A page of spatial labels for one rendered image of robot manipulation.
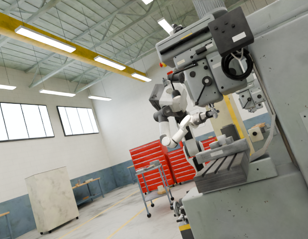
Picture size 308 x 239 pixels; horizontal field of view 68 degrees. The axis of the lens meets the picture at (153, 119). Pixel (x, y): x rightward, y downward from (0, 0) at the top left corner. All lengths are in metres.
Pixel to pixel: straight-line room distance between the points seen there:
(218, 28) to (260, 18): 0.37
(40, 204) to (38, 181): 0.60
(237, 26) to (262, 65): 0.28
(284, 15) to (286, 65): 0.36
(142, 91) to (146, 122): 1.65
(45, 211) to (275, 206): 6.27
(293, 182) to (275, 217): 0.24
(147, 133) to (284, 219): 10.55
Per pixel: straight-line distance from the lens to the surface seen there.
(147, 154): 7.05
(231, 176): 1.14
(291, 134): 1.54
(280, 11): 1.78
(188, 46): 1.76
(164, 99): 2.11
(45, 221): 7.25
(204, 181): 1.17
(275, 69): 1.55
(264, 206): 1.68
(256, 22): 1.76
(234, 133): 2.06
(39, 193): 7.18
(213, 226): 1.77
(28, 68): 11.31
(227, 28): 1.49
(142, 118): 12.01
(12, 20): 6.67
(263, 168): 1.61
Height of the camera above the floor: 1.10
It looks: 8 degrees up
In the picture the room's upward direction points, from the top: 19 degrees counter-clockwise
